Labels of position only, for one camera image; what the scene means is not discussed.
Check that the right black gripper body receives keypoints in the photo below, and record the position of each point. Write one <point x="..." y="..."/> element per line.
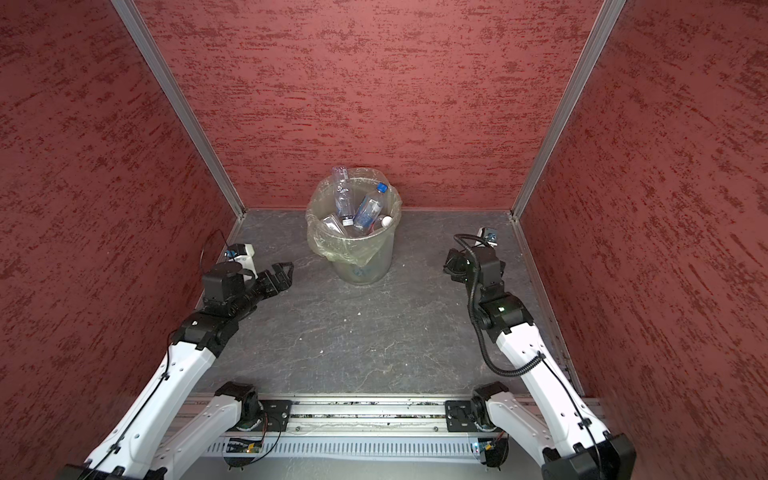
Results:
<point x="460" y="272"/>

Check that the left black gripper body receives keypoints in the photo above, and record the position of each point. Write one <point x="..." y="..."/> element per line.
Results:
<point x="256" y="290"/>

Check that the blue cap artesian bottle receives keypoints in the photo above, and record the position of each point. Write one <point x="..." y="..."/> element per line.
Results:
<point x="370" y="209"/>

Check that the clear purple tinted bottle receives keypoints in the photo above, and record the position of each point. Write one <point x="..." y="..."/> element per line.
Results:
<point x="343" y="197"/>

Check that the green white label bottle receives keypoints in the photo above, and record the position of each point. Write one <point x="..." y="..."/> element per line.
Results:
<point x="333" y="224"/>

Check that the clear orange label bottle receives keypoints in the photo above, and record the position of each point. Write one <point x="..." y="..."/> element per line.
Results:
<point x="381" y="222"/>

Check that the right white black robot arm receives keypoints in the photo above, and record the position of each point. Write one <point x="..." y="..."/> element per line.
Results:
<point x="566" y="438"/>

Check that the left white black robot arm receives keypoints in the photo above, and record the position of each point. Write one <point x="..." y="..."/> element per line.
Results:
<point x="137" y="447"/>

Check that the clear plastic bin liner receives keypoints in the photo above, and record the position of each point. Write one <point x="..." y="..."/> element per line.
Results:
<point x="356" y="251"/>

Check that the white perforated vent strip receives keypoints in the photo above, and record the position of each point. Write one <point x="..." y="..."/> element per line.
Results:
<point x="432" y="449"/>

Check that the right corner aluminium profile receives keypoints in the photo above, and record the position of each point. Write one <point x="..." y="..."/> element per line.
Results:
<point x="605" y="21"/>

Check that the corner aluminium profile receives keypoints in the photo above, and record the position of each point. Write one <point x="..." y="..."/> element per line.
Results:
<point x="133" y="21"/>
<point x="605" y="21"/>

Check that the left corner aluminium profile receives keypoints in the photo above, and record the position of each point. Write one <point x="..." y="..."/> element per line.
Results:
<point x="133" y="21"/>

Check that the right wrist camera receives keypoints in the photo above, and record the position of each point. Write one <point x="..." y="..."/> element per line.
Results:
<point x="488" y="235"/>

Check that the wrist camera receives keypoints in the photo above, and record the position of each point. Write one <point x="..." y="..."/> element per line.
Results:
<point x="488" y="235"/>
<point x="243" y="254"/>

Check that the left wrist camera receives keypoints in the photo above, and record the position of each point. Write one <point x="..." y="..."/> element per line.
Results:
<point x="243" y="254"/>

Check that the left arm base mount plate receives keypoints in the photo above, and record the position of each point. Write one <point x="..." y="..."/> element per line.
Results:
<point x="273" y="415"/>

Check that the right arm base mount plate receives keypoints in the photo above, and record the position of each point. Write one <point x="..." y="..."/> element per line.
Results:
<point x="460" y="418"/>

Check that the left circuit board with wires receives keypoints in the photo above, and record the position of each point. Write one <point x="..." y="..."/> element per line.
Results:
<point x="240" y="452"/>

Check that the circuit board with wires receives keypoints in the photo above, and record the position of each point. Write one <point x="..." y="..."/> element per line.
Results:
<point x="491" y="453"/>
<point x="240" y="452"/>

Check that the right circuit board with wires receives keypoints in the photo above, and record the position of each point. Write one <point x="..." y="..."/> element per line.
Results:
<point x="491" y="453"/>

